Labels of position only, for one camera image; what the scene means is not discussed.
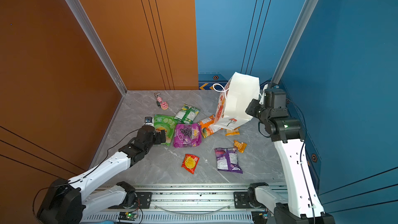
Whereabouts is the aluminium mounting rail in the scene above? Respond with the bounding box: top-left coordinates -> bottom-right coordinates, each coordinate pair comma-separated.
55,183 -> 330,224

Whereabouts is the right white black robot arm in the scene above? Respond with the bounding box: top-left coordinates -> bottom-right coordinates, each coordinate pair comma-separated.
246,88 -> 335,224

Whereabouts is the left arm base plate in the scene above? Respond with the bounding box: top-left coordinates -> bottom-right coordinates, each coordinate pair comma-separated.
109,192 -> 152,209

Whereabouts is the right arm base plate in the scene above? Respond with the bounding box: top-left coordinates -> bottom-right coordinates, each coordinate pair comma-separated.
233,191 -> 258,209

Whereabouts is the small orange snack packet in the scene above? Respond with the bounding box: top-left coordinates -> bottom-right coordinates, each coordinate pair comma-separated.
225,127 -> 240,136

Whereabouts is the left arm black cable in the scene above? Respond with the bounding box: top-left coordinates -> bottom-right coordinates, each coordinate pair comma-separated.
32,129 -> 141,215

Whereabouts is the purple white snack bag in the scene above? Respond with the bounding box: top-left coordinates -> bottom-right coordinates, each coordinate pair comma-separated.
214,147 -> 243,174

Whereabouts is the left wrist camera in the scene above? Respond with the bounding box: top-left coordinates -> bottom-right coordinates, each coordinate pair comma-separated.
144,116 -> 154,126

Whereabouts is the white floral paper bag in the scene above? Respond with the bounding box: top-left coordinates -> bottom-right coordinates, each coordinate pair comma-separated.
214,72 -> 260,130

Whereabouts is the orange snack bag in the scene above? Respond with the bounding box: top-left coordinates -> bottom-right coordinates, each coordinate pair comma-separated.
199,115 -> 222,139

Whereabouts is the green Lay's chips bag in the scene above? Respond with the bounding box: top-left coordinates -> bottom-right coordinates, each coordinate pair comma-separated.
153,115 -> 178,146

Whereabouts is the green circuit board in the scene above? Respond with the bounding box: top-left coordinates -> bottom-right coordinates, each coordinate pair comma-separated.
118,212 -> 139,222

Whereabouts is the pink keychain toy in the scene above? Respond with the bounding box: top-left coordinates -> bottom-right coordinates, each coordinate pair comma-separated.
154,93 -> 169,110

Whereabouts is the orange cone snack packet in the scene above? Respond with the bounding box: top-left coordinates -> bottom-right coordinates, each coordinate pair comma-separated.
234,140 -> 247,153

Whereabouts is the green twin snack pack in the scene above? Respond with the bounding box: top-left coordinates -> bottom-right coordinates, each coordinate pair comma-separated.
174,104 -> 200,124

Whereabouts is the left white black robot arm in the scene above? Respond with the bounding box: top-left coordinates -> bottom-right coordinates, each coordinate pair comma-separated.
34,125 -> 166,224

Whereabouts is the red yellow snack packet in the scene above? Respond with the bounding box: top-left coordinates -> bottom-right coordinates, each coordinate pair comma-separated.
181,154 -> 200,174

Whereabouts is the purple grape snack bag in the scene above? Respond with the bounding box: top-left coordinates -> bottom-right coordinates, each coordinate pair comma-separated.
173,123 -> 202,148

